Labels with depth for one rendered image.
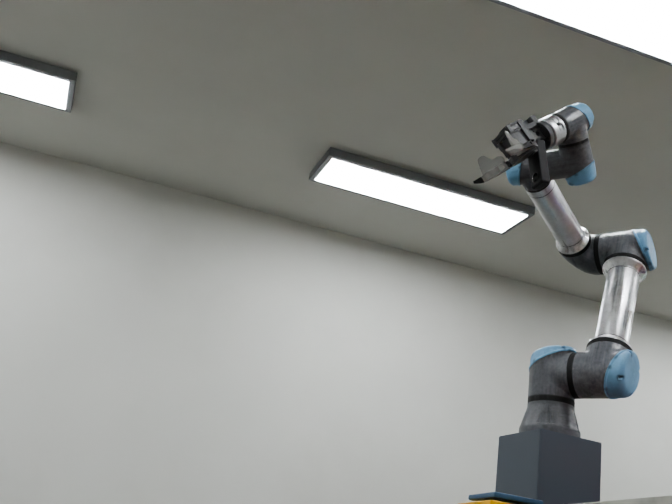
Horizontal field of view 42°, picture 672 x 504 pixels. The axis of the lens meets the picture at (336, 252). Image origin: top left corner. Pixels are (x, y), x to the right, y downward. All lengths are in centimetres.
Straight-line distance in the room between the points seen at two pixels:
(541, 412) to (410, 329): 361
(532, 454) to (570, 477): 10
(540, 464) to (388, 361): 360
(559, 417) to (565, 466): 12
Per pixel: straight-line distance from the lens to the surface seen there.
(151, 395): 527
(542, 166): 213
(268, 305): 553
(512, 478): 226
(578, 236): 251
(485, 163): 214
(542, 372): 230
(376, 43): 393
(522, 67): 400
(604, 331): 234
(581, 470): 225
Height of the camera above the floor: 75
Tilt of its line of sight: 21 degrees up
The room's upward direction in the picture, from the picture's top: 8 degrees clockwise
